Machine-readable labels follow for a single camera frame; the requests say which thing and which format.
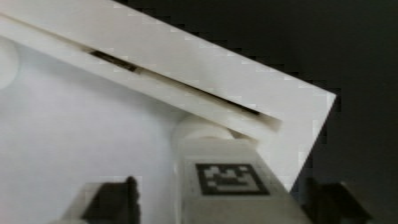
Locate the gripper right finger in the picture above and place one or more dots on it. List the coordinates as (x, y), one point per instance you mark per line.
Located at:
(331, 204)

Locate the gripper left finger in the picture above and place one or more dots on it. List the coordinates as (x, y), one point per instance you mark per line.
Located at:
(106, 204)

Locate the white table leg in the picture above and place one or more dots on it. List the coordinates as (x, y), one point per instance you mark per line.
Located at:
(230, 192)

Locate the white square table top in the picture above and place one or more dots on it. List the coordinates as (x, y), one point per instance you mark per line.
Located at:
(108, 76)

